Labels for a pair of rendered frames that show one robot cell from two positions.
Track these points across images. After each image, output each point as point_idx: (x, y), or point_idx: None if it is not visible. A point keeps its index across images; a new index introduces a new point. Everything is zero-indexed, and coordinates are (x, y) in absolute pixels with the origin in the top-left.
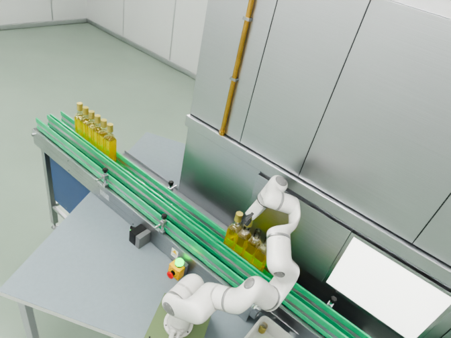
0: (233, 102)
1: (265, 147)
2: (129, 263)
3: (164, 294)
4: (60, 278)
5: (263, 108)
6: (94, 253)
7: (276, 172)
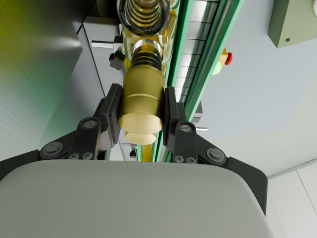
0: None
1: None
2: (221, 94)
3: (280, 47)
4: (262, 116)
5: None
6: (225, 116)
7: None
